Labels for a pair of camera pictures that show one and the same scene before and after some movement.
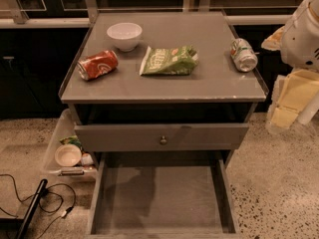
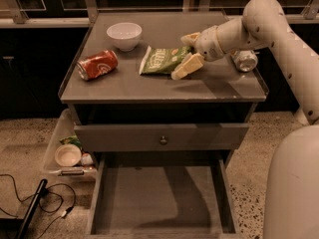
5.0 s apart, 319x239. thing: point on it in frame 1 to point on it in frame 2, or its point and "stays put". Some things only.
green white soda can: x=243 y=55 stays put
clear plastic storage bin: x=61 y=159 stays put
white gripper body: x=301 y=40 to x=206 y=45
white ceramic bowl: x=126 y=35 stays put
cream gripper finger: x=273 y=42 to x=190 y=39
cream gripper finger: x=291 y=91 to x=190 y=63
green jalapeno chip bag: x=172 y=61 stays put
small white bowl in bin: x=68 y=155 stays put
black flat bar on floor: x=31 y=209 stays put
